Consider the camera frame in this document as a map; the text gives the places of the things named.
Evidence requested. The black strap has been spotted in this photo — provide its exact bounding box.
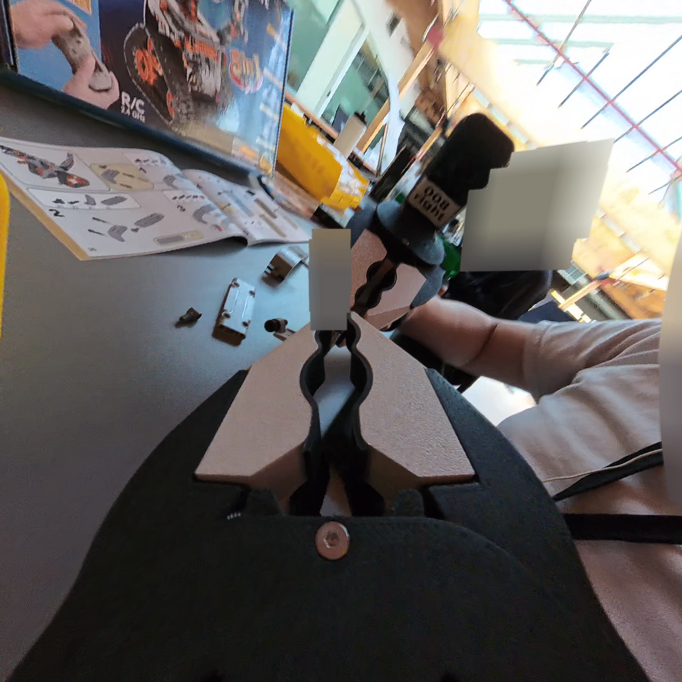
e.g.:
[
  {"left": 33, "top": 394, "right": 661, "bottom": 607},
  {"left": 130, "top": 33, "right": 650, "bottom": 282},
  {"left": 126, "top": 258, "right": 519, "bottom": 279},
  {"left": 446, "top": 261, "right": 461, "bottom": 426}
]
[
  {"left": 564, "top": 513, "right": 682, "bottom": 545},
  {"left": 553, "top": 442, "right": 664, "bottom": 503}
]

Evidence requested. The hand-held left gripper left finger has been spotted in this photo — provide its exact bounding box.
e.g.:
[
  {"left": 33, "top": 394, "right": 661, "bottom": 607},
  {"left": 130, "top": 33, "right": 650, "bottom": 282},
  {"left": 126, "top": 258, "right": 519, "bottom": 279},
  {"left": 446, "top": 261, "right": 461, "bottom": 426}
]
[{"left": 194, "top": 320, "right": 334, "bottom": 515}]

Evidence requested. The grey desk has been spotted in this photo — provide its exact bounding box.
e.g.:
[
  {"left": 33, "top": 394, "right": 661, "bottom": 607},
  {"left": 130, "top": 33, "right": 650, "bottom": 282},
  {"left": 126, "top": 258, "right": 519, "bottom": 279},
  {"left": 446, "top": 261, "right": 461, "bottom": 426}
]
[{"left": 0, "top": 85, "right": 416, "bottom": 677}]

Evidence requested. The white cord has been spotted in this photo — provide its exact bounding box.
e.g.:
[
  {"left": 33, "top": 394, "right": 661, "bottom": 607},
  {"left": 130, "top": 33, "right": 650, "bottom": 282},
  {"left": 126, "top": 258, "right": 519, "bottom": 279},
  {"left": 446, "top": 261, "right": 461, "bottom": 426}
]
[{"left": 543, "top": 448, "right": 664, "bottom": 483}]

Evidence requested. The white bottle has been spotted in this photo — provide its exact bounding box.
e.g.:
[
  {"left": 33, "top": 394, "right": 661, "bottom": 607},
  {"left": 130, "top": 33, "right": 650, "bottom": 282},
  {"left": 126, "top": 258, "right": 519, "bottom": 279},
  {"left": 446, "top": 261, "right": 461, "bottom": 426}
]
[{"left": 333, "top": 113, "right": 368, "bottom": 158}]

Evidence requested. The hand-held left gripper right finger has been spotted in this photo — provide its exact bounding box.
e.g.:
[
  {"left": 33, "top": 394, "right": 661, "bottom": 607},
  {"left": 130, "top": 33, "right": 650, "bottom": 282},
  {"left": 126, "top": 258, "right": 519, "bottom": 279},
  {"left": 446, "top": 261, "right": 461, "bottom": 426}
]
[{"left": 346, "top": 312, "right": 476, "bottom": 515}]

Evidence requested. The black carton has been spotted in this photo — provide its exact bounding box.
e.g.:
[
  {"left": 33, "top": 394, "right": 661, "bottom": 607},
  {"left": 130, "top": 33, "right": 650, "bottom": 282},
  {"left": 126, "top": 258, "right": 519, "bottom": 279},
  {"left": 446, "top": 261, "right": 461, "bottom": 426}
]
[{"left": 368, "top": 144, "right": 422, "bottom": 203}]

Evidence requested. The instruction booklet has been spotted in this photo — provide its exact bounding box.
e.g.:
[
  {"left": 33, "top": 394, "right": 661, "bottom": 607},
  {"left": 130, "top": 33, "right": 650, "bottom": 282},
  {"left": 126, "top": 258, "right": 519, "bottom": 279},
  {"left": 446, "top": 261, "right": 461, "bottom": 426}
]
[{"left": 0, "top": 136, "right": 312, "bottom": 262}]

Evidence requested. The blue toy robot box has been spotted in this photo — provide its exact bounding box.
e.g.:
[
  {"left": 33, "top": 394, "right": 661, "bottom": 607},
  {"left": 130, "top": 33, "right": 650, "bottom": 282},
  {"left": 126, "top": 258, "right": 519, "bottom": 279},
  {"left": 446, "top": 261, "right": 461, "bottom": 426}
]
[{"left": 8, "top": 0, "right": 295, "bottom": 177}]

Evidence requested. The green bin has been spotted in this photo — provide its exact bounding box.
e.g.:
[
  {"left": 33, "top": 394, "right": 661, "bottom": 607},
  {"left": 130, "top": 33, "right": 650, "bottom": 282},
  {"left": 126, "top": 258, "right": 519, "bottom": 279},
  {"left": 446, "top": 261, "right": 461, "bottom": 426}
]
[{"left": 439, "top": 240, "right": 462, "bottom": 281}]

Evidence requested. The person's right forearm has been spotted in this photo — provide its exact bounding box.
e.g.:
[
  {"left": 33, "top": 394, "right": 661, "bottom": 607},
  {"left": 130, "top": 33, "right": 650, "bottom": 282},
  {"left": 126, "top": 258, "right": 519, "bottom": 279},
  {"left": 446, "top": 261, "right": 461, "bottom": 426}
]
[{"left": 397, "top": 297, "right": 550, "bottom": 397}]

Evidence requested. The yellow plastic bin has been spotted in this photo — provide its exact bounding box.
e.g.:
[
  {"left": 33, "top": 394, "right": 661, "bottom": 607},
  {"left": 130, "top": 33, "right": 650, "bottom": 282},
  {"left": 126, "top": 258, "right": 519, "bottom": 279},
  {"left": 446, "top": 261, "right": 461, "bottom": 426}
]
[
  {"left": 274, "top": 104, "right": 368, "bottom": 211},
  {"left": 0, "top": 173, "right": 10, "bottom": 339}
]

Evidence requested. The person's white shirt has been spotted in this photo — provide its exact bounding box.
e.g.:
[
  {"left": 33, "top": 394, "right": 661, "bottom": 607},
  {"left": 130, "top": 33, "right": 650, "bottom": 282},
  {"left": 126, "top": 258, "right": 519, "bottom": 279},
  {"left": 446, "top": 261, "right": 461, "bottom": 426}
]
[{"left": 498, "top": 319, "right": 682, "bottom": 682}]

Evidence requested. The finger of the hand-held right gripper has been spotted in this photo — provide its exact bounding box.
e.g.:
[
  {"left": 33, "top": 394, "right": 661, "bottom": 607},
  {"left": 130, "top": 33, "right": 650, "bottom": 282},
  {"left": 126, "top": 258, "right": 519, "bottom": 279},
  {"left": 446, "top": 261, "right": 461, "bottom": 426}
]
[
  {"left": 351, "top": 230, "right": 397, "bottom": 315},
  {"left": 362, "top": 261, "right": 427, "bottom": 331}
]

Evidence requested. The grey toy panel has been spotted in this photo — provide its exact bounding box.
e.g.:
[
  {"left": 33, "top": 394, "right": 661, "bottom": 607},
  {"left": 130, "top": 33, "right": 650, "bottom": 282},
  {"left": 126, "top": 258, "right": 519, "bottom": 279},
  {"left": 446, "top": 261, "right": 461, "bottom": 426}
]
[{"left": 212, "top": 277, "right": 256, "bottom": 347}]

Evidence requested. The grey curved toy part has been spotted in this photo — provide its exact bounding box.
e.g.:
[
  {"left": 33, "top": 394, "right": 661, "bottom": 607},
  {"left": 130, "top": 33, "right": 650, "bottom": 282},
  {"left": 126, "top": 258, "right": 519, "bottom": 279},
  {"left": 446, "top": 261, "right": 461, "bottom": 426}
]
[{"left": 262, "top": 246, "right": 310, "bottom": 286}]

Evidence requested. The printed manual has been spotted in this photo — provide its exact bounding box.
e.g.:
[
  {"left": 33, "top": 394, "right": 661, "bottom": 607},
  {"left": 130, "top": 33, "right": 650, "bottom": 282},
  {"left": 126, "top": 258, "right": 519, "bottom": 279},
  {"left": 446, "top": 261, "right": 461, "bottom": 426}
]
[{"left": 258, "top": 173, "right": 320, "bottom": 219}]

